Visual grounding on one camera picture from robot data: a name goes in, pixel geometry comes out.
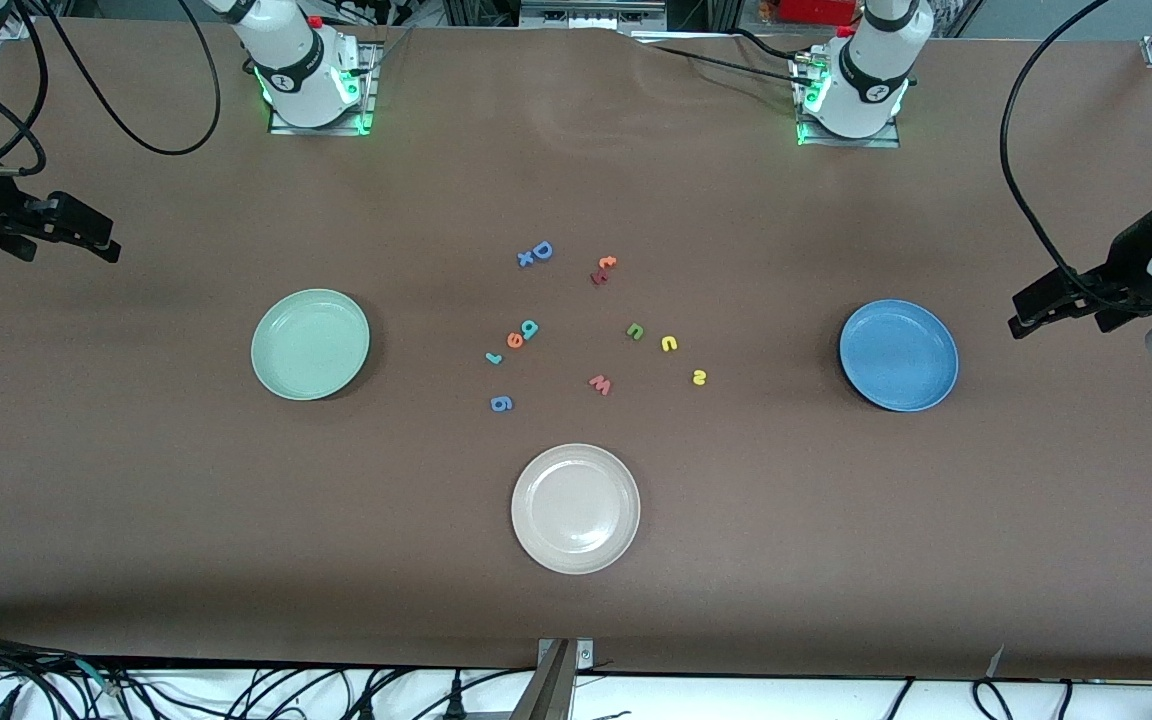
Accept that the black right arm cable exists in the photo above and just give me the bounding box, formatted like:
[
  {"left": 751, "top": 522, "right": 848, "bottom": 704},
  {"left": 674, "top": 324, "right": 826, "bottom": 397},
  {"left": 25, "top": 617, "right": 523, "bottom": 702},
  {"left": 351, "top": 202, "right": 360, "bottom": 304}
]
[{"left": 0, "top": 0, "right": 223, "bottom": 179}]

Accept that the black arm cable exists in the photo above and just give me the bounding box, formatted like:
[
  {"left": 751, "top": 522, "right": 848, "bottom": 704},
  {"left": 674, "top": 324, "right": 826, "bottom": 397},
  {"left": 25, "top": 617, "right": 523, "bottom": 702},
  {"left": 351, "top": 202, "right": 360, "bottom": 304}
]
[
  {"left": 999, "top": 0, "right": 1152, "bottom": 291},
  {"left": 0, "top": 0, "right": 223, "bottom": 179}
]

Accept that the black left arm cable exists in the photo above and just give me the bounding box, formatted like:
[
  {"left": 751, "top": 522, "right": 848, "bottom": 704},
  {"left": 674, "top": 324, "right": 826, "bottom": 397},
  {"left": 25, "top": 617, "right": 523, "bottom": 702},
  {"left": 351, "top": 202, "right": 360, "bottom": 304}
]
[{"left": 999, "top": 0, "right": 1152, "bottom": 291}]

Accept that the red box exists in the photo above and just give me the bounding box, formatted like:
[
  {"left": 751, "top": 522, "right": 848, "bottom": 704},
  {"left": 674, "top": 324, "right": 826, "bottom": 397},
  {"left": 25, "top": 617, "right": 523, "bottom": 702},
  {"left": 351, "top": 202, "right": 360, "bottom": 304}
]
[{"left": 779, "top": 0, "right": 859, "bottom": 25}]

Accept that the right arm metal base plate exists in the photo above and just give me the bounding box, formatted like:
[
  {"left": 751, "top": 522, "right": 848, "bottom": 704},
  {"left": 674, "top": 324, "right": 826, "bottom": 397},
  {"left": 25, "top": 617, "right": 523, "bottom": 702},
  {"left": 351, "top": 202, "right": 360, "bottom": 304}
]
[{"left": 268, "top": 40, "right": 377, "bottom": 136}]

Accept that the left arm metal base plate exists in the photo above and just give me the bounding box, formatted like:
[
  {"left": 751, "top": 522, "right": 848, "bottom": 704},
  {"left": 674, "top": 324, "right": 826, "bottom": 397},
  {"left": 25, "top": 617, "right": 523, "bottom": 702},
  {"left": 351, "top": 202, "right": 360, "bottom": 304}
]
[{"left": 796, "top": 50, "right": 902, "bottom": 149}]

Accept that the black tabletop cable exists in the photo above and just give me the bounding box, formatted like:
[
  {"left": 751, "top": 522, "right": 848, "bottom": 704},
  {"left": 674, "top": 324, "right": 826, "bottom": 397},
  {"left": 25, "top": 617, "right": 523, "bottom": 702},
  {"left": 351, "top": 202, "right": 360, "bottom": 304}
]
[{"left": 636, "top": 28, "right": 817, "bottom": 89}]

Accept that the metal table edge bracket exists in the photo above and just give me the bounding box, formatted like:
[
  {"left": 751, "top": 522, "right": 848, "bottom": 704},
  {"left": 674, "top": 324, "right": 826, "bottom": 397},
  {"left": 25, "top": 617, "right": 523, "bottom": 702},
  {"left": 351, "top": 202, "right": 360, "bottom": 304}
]
[{"left": 509, "top": 638, "right": 597, "bottom": 720}]

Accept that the grey metal box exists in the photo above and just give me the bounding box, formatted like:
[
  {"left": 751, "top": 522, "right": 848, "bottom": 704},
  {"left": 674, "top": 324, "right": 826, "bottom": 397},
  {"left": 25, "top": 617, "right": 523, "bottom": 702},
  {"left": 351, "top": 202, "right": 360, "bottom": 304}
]
[{"left": 519, "top": 0, "right": 669, "bottom": 33}]

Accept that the brown table cover sheet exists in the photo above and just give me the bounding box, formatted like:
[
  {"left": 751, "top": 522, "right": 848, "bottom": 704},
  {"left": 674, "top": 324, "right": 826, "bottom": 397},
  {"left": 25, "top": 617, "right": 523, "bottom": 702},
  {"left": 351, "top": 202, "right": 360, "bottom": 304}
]
[{"left": 0, "top": 15, "right": 1152, "bottom": 683}]

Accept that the teal cable connector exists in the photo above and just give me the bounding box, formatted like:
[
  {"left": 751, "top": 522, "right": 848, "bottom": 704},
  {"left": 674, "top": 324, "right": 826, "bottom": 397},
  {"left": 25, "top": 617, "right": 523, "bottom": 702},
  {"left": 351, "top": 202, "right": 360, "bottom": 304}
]
[{"left": 66, "top": 655, "right": 122, "bottom": 696}]

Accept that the beige plate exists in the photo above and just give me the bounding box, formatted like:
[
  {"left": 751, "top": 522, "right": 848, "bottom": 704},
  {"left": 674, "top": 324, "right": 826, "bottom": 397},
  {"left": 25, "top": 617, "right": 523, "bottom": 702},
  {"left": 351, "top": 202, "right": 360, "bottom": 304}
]
[{"left": 510, "top": 443, "right": 642, "bottom": 576}]

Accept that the blue plate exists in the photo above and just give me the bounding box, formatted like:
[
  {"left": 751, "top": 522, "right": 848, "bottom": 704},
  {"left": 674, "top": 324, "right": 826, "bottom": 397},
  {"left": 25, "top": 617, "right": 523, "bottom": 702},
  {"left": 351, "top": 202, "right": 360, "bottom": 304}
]
[{"left": 838, "top": 299, "right": 960, "bottom": 413}]

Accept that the aluminium frame rail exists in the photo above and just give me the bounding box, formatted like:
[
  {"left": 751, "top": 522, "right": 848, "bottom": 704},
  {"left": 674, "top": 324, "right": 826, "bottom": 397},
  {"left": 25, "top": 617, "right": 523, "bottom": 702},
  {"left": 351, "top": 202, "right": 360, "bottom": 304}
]
[{"left": 0, "top": 0, "right": 37, "bottom": 136}]

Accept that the light green plate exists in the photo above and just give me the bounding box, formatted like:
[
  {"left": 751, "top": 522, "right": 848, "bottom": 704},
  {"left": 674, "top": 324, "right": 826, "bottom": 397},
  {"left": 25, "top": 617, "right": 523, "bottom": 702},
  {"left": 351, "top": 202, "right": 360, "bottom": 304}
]
[{"left": 250, "top": 288, "right": 372, "bottom": 402}]

